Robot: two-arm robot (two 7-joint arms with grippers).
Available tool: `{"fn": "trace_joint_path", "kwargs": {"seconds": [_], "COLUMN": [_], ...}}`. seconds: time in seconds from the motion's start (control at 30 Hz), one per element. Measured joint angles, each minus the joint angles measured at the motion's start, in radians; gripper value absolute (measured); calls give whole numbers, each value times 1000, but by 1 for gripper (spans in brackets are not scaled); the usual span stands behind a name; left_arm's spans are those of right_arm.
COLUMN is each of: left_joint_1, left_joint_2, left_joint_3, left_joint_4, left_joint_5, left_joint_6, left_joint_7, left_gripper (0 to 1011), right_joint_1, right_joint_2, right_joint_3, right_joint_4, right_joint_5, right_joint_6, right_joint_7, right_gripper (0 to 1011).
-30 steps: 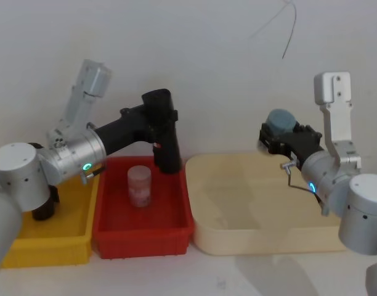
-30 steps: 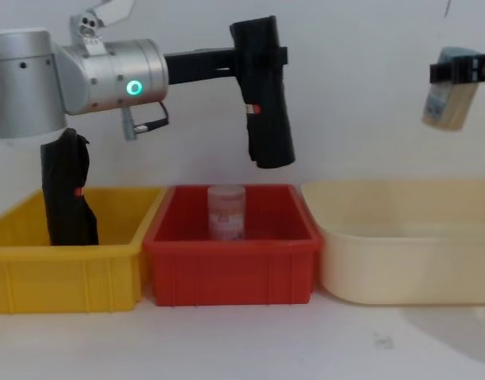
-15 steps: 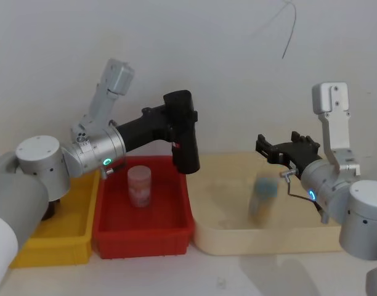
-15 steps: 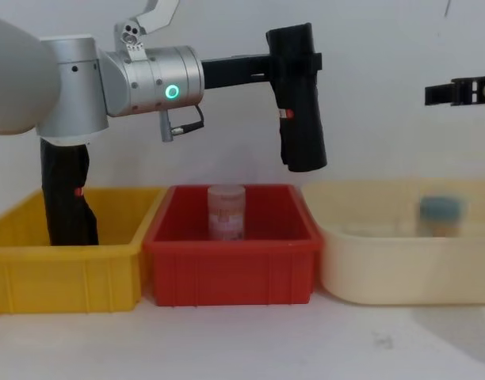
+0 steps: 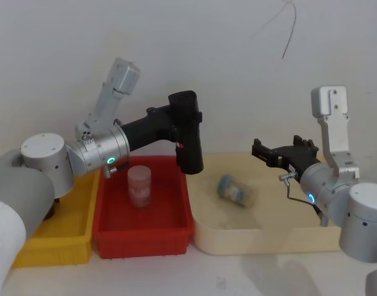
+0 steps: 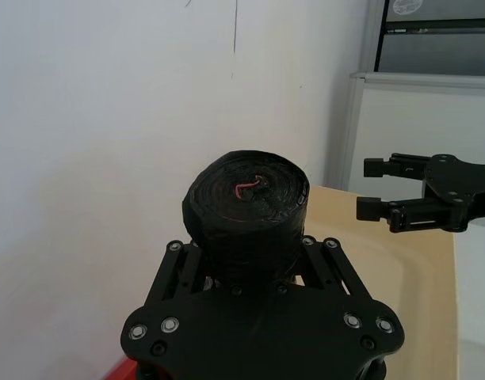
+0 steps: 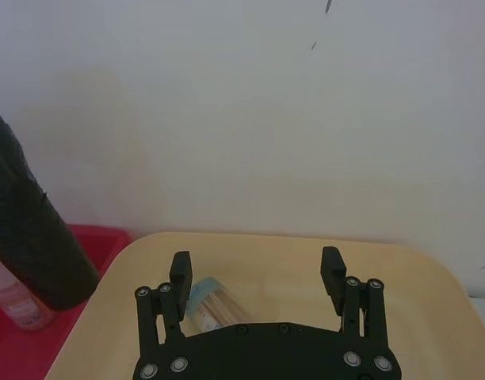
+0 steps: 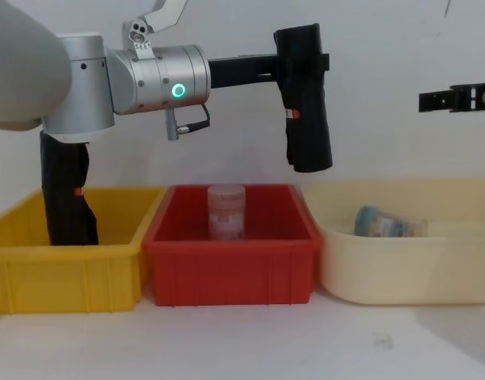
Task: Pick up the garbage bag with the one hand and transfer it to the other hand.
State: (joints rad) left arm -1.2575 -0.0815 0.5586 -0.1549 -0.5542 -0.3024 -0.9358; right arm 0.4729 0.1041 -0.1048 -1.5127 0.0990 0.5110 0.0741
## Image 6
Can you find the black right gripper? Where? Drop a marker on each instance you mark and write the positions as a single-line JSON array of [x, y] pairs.
[[452, 186]]

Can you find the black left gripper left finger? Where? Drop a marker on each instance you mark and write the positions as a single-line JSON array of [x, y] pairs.
[[175, 269]]

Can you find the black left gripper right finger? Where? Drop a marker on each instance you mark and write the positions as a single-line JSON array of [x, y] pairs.
[[329, 269]]

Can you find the pink rubber band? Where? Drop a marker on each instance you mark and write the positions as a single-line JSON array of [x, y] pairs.
[[244, 187]]

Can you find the red box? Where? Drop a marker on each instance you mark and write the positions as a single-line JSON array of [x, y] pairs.
[[121, 370]]

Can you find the black plastic bag roll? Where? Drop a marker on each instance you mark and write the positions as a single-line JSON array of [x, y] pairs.
[[246, 233]]

